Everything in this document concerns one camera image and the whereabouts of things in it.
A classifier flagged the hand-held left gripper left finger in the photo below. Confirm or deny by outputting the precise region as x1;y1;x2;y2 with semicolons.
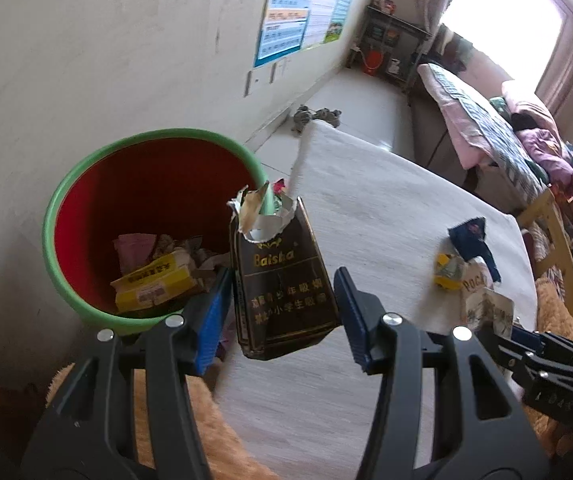
19;267;234;480

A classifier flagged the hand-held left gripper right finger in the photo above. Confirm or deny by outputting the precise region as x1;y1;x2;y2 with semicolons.
333;267;550;480

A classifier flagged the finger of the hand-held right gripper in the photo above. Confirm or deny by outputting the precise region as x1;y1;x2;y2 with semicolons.
491;323;573;362
503;352;573;422

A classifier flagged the black cigarette pack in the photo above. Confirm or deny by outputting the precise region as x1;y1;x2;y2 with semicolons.
227;182;342;361

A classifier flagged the white printed snack box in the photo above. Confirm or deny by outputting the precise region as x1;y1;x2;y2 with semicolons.
461;255;516;337

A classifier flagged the green and red plastic bucket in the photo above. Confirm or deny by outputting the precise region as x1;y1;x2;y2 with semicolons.
42;129;270;337

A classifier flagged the purple wrapper scrap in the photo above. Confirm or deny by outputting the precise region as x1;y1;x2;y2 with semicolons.
218;324;238;362

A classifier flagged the yellow cardboard box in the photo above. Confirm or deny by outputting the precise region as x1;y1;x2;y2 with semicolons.
110;252;205;316

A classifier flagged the crumpled grey paper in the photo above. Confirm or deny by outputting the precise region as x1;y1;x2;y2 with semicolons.
154;233;232;287

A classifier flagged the yellow crumpled wrapper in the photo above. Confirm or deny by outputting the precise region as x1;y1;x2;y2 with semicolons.
434;253;467;292

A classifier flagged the pink snack wrapper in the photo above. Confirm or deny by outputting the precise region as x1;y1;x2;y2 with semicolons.
113;232;158;276

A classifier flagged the orange plush blanket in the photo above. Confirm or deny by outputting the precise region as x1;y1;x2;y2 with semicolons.
45;280;573;480

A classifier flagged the white fuzzy mat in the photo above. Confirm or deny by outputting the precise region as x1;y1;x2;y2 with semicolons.
215;120;540;480

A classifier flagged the dark blue wrapper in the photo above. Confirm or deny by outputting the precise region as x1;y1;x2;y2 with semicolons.
447;215;502;284

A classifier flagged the pile of purple clothes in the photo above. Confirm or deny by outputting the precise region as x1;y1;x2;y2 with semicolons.
500;80;573;227

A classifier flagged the grey shoe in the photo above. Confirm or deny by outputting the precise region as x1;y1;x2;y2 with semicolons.
316;107;343;129
291;104;317;136

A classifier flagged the bed with patchwork quilt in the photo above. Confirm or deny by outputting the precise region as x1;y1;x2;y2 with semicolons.
408;62;573;311

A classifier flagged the dark metal shelf rack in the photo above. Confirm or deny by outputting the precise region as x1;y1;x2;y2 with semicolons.
350;4;433;94

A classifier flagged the yellow wooden frame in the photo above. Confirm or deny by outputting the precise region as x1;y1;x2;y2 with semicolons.
515;187;573;312

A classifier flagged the blue wall poster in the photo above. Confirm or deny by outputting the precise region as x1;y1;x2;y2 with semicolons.
253;0;318;69

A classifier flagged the white wall poster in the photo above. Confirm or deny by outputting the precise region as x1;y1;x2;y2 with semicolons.
306;0;353;52

